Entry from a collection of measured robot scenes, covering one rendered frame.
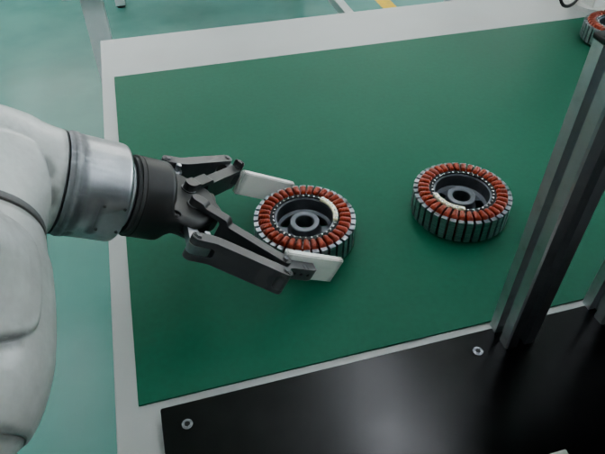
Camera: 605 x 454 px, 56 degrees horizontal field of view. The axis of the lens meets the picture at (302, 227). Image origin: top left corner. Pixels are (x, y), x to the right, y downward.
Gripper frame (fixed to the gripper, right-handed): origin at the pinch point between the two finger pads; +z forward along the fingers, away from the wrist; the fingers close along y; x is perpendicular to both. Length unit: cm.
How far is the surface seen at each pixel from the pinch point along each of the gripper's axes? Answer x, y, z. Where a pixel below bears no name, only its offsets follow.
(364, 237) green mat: 1.6, 2.3, 6.7
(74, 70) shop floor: -79, -209, 18
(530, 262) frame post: 14.4, 21.0, 4.3
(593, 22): 35, -28, 56
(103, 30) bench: -20, -100, -2
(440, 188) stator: 8.8, -0.3, 15.8
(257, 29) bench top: 5, -56, 13
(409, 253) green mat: 3.4, 6.5, 9.7
